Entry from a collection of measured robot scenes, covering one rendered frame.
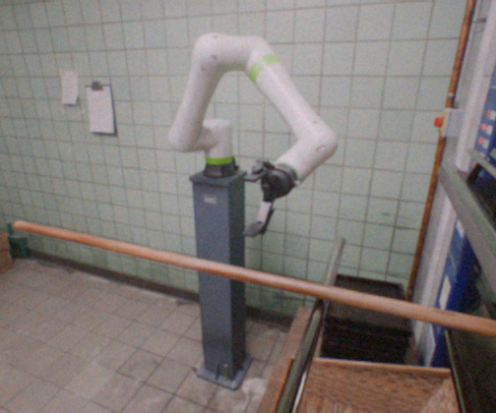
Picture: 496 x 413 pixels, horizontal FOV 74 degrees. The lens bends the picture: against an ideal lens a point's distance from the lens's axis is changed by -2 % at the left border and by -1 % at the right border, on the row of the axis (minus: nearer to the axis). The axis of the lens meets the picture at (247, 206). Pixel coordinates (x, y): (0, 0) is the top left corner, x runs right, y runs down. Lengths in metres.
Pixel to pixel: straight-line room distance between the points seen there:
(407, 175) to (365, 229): 0.37
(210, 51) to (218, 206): 0.68
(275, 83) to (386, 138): 0.86
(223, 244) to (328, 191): 0.70
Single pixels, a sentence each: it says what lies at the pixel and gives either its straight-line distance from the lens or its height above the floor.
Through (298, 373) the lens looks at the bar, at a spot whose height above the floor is 1.17.
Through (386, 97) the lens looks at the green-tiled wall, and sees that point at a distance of 1.82.
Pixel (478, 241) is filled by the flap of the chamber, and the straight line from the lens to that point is 0.55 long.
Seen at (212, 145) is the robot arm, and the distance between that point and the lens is 1.45.
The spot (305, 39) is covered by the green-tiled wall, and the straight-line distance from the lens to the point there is 1.87.
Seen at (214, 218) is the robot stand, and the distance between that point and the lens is 1.55.
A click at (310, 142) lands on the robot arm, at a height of 1.44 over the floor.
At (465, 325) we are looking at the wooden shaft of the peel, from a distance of 0.76.
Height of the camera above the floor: 1.62
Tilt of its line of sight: 21 degrees down
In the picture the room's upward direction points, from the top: straight up
